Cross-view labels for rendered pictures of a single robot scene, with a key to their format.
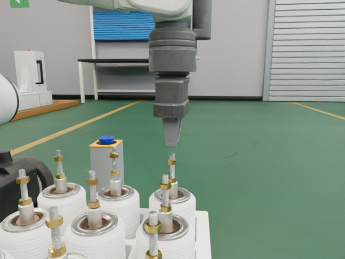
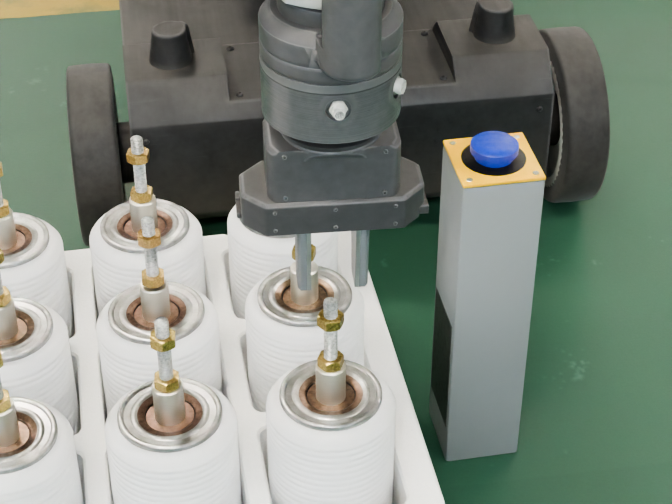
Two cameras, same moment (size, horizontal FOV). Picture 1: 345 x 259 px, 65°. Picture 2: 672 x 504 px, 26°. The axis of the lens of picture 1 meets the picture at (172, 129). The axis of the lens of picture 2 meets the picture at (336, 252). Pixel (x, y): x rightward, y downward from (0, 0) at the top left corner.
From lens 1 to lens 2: 0.95 m
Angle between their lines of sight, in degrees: 71
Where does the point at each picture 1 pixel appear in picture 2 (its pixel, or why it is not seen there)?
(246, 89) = not seen: outside the picture
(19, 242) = (94, 254)
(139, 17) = not seen: outside the picture
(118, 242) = (139, 372)
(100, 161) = (448, 198)
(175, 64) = (264, 104)
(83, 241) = (100, 322)
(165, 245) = (110, 430)
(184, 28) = (285, 26)
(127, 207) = (268, 339)
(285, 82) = not seen: outside the picture
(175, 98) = (266, 182)
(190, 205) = (303, 443)
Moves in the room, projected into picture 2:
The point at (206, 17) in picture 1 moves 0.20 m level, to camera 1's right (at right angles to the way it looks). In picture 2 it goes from (328, 23) to (444, 225)
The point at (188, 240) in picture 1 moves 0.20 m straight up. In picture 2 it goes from (139, 462) to (113, 232)
